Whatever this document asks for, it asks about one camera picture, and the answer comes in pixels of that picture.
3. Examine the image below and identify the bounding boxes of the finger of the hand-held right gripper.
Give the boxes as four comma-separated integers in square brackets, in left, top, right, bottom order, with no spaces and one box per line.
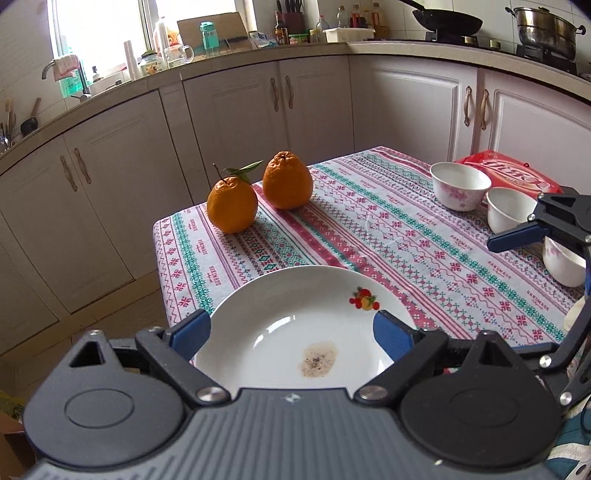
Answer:
[487,186,591,253]
[537,256,591,408]

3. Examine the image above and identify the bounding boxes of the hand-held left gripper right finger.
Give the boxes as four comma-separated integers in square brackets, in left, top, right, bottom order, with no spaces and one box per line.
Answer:
[353,310,536,407]

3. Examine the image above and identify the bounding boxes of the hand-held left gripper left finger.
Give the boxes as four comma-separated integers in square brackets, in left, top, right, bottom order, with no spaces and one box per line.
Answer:
[69,310,230,407]

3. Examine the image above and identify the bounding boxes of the white bowl pink flowers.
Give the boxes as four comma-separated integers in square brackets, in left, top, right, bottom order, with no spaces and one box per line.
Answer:
[430,162,492,212]

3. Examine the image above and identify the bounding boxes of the white stained plate fruit print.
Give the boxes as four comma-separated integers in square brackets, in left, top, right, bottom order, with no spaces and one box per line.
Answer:
[194,265,419,392]

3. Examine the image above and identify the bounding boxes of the red snack packet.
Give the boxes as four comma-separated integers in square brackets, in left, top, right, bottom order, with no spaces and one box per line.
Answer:
[455,150,565,195]

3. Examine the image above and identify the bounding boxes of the patterned red green tablecloth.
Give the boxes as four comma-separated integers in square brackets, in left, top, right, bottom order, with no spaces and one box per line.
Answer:
[152,146,591,370]

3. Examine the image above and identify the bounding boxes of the orange with leaf stem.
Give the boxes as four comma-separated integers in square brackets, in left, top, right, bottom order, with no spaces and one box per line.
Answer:
[207,161,264,234]

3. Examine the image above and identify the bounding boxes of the bumpy orange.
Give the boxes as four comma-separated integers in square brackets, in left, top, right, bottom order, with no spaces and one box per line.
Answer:
[262,151,314,210]

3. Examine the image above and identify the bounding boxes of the gas stove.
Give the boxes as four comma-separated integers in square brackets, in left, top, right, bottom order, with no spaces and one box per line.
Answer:
[425,32,580,75]

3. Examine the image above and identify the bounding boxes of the white kitchen cabinets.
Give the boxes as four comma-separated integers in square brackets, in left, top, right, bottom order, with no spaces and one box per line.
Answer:
[0,44,591,361]

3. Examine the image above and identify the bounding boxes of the steel cooking pot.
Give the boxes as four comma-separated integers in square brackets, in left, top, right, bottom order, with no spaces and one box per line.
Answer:
[505,6,585,61]

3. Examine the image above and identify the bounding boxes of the black wok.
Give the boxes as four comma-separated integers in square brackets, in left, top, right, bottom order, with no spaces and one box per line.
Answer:
[398,0,484,37]

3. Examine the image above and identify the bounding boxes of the white plastic tray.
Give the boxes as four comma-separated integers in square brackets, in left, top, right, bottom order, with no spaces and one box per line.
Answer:
[323,28,376,44]

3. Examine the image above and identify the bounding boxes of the small black ladle pot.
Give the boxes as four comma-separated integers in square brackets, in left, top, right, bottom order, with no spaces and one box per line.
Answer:
[21,98,42,137]

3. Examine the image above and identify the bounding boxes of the metal sink faucet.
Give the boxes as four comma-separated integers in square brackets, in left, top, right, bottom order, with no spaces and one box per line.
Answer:
[41,58,92,101]

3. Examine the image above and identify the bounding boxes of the floral glass jar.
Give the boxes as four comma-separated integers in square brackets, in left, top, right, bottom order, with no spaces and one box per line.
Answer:
[140,51,163,77]

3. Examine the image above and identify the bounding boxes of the utensil holder with utensils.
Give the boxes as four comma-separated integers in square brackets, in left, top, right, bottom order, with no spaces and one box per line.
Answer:
[0,99,17,154]

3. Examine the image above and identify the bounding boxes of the green dish soap bottle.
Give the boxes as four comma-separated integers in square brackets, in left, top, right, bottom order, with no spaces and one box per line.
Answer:
[62,69,87,98]

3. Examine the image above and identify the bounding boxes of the clear glass mug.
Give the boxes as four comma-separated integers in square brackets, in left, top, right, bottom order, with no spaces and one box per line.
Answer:
[164,45,195,69]

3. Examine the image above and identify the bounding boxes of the white cup stack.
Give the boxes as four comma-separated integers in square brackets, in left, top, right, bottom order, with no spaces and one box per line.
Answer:
[124,41,140,82]

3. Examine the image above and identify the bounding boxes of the teal water bottle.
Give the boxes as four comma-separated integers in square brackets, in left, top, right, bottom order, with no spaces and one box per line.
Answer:
[200,21,221,59]

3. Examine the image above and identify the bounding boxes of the small condiment jar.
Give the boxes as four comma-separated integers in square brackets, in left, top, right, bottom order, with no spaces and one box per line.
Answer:
[288,30,324,46]

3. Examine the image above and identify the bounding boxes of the pink cloth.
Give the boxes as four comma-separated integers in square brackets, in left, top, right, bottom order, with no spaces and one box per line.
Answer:
[53,54,80,82]

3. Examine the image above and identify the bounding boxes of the cooking oil jug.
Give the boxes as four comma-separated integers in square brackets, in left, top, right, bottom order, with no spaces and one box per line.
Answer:
[154,17,179,52]

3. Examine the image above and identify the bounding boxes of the brown cardboard sheet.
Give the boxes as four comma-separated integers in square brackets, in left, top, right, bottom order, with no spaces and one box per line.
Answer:
[177,11,248,47]

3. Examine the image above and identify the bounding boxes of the dark red knife block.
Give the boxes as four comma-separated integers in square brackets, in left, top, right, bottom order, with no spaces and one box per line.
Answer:
[276,0,306,33]

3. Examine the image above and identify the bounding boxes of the kitchen window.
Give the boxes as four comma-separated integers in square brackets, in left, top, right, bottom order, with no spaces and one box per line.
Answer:
[48,0,158,63]

